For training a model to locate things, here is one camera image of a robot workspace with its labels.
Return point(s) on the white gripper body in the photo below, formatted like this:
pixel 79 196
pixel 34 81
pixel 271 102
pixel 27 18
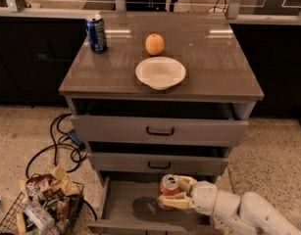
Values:
pixel 204 198

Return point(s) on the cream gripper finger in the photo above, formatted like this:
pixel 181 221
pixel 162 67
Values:
pixel 186 183
pixel 178 201

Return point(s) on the red coke can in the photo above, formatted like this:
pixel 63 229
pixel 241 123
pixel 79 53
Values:
pixel 169 185

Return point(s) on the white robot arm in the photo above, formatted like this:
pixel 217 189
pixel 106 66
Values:
pixel 248 214

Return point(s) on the bottom drawer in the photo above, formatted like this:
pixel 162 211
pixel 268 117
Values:
pixel 129 207

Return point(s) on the drawer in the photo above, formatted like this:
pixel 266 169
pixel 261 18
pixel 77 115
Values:
pixel 129 207
pixel 157 130
pixel 158 163

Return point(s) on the middle drawer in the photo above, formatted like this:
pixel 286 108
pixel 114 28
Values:
pixel 158 163

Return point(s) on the grey drawer cabinet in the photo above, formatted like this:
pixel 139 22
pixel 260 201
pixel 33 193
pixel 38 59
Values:
pixel 172 93

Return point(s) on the top drawer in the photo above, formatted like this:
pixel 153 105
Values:
pixel 157 130

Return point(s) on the blue pepsi can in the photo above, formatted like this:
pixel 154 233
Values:
pixel 95 29

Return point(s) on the white bowl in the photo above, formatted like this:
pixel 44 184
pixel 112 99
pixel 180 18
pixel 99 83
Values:
pixel 160 73

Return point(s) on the brown snack bag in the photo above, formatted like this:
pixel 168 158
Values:
pixel 56 184

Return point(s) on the orange fruit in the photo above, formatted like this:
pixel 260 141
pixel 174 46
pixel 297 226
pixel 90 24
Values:
pixel 154 44

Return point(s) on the clear plastic bottle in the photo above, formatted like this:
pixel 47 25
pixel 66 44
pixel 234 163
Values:
pixel 41 218

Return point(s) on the black wire basket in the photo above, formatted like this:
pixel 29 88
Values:
pixel 64 210

